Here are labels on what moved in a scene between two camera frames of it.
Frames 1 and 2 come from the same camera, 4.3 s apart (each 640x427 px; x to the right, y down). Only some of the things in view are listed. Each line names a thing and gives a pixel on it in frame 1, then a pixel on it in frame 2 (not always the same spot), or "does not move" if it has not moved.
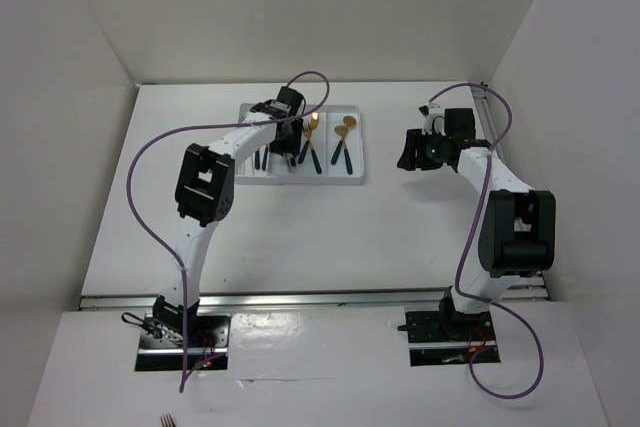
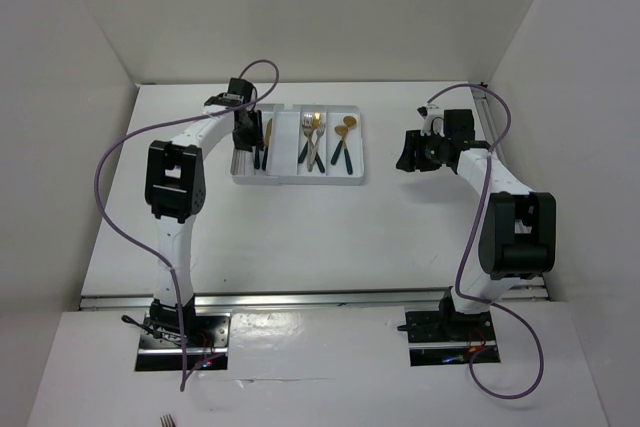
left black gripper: [293, 147] -> [256, 138]
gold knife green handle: [257, 159] does not move
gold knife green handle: [265, 158] does not move
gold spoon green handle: [348, 122] does not move
